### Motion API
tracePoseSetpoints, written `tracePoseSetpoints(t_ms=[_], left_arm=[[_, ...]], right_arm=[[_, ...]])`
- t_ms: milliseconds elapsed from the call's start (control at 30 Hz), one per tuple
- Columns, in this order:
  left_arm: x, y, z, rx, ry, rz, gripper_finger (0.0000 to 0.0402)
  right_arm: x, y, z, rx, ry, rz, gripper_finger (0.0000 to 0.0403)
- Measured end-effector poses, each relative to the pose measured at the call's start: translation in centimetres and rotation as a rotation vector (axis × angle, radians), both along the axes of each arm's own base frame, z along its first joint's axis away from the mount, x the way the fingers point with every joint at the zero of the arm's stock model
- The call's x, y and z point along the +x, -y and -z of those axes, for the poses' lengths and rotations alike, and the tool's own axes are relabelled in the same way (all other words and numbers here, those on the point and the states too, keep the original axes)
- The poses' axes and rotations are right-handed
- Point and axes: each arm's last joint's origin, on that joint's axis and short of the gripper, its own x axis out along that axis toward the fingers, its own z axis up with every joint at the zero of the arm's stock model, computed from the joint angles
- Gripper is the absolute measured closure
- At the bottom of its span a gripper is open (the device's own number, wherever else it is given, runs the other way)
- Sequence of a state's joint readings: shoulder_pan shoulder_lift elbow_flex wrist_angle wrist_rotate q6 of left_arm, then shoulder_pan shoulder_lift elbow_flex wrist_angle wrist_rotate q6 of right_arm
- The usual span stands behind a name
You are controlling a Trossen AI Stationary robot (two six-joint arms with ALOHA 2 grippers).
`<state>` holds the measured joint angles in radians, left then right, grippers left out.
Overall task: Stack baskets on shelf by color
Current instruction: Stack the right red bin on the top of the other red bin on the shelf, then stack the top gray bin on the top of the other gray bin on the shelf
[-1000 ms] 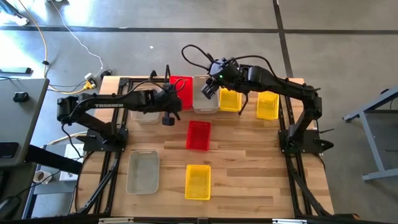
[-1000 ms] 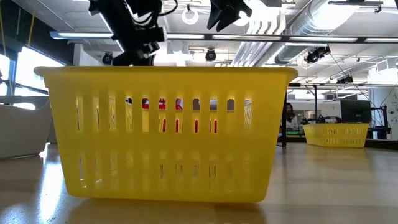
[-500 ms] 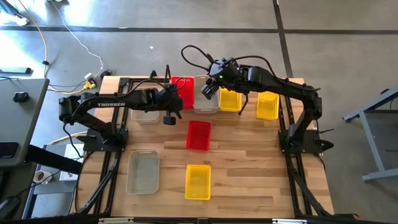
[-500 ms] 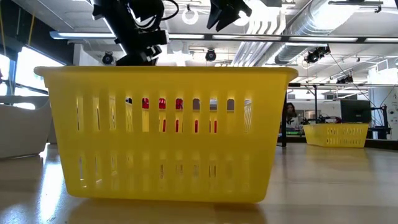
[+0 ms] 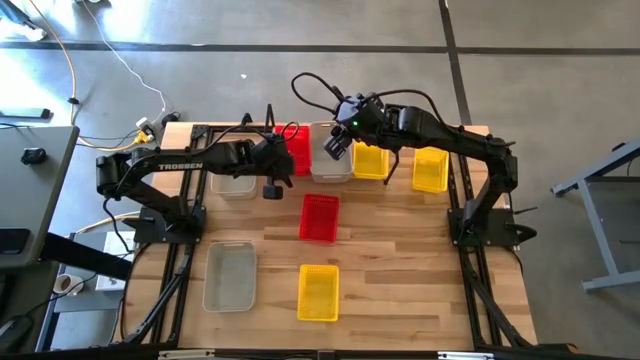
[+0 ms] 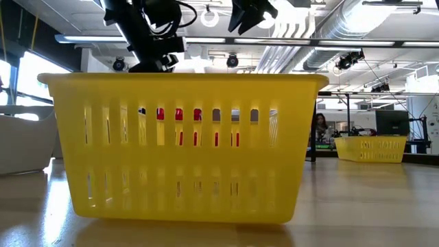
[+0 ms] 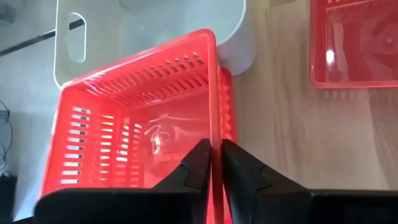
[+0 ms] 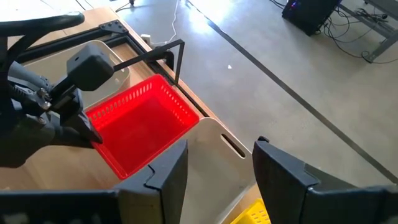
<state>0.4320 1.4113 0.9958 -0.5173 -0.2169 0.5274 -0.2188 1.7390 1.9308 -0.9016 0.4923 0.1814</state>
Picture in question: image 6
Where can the bright window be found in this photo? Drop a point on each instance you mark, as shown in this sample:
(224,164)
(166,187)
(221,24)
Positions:
(34,79)

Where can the black computer monitor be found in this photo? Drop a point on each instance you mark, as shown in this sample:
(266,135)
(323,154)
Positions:
(391,121)

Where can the black table frame rail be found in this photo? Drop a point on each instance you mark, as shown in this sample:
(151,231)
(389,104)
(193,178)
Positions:
(422,158)

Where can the silver ceiling air duct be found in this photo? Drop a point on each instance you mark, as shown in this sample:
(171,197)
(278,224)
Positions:
(343,27)

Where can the yellow plastic slotted basket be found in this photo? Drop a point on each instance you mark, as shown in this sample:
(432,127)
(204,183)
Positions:
(343,149)
(205,156)

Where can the person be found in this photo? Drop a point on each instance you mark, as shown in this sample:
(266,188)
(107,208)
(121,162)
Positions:
(321,125)

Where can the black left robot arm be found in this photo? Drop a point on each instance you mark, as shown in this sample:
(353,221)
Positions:
(127,20)

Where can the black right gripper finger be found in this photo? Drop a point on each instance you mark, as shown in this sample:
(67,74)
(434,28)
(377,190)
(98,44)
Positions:
(267,8)
(241,17)

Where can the black ceiling spotlight cluster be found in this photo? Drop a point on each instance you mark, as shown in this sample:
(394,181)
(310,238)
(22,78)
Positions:
(380,88)
(348,61)

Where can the black overhead frame beam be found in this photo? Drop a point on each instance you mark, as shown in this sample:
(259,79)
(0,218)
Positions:
(229,40)

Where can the white ceiling pipe bundle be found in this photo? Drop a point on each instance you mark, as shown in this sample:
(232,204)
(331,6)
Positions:
(284,44)

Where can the black machine frame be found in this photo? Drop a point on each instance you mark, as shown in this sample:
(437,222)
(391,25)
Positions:
(420,137)

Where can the white plastic storage bin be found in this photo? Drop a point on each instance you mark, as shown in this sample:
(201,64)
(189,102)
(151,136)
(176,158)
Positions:
(24,144)

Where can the white LED light bar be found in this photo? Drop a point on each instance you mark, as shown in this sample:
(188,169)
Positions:
(85,38)
(422,44)
(356,43)
(274,40)

